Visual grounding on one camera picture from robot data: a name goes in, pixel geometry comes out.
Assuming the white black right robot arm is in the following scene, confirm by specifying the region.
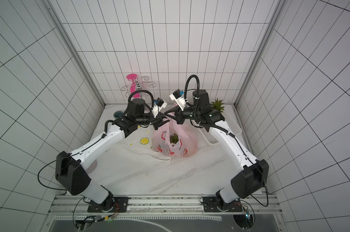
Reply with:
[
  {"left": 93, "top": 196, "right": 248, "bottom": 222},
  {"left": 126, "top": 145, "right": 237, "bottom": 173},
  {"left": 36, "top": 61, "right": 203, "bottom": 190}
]
[{"left": 165, "top": 90, "right": 269, "bottom": 207}]

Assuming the teal green cup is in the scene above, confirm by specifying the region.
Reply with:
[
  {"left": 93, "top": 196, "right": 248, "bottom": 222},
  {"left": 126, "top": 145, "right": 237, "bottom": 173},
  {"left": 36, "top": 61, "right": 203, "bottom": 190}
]
[{"left": 114, "top": 111, "right": 123, "bottom": 119}]

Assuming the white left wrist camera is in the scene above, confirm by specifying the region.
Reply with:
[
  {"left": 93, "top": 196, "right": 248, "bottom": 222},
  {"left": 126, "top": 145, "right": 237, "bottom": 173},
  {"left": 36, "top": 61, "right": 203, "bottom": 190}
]
[{"left": 152, "top": 98, "right": 167, "bottom": 118}]

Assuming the white plastic bag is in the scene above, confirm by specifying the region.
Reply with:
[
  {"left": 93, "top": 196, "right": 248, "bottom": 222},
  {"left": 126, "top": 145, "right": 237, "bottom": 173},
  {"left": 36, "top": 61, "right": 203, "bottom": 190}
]
[{"left": 105, "top": 126, "right": 171, "bottom": 161}]

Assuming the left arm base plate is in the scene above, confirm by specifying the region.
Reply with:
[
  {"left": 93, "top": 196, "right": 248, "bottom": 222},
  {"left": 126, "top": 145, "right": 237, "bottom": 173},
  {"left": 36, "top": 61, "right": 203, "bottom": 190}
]
[{"left": 87, "top": 196, "right": 129, "bottom": 213}]

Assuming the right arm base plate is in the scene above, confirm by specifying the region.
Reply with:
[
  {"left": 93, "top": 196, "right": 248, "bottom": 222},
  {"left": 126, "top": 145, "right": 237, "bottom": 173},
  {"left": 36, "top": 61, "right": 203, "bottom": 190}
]
[{"left": 199, "top": 196, "right": 243, "bottom": 213}]

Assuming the aluminium mounting rail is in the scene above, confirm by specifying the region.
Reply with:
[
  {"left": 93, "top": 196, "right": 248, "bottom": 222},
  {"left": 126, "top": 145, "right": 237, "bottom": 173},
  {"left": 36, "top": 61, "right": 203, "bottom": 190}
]
[{"left": 49, "top": 194, "right": 283, "bottom": 216}]

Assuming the white plastic perforated basket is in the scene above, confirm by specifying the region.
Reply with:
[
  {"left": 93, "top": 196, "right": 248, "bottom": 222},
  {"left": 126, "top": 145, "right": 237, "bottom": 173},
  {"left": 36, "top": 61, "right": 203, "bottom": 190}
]
[{"left": 196, "top": 104, "right": 242, "bottom": 146}]

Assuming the pink silver cup stand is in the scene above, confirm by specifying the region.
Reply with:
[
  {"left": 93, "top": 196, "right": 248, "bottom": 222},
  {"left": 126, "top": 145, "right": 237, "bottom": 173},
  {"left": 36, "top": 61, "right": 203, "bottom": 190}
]
[{"left": 121, "top": 73, "right": 157, "bottom": 98}]

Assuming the yellow green pineapple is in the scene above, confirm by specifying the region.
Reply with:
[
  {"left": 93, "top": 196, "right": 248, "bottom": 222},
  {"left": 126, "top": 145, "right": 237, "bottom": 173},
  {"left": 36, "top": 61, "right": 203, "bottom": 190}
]
[{"left": 211, "top": 98, "right": 225, "bottom": 113}]

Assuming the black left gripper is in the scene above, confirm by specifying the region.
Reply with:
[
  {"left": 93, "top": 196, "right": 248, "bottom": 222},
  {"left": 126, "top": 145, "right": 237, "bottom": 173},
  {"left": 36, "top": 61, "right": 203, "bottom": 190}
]
[{"left": 137, "top": 112, "right": 173, "bottom": 131}]

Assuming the pink plastic bag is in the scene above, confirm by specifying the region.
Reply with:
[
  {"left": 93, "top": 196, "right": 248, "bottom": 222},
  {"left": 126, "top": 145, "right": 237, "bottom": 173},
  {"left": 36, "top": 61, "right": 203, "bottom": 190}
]
[{"left": 151, "top": 119, "right": 198, "bottom": 158}]

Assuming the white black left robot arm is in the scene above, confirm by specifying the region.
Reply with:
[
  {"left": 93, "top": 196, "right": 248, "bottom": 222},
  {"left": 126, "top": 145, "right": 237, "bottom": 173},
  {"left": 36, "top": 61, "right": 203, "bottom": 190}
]
[{"left": 55, "top": 98, "right": 167, "bottom": 205}]

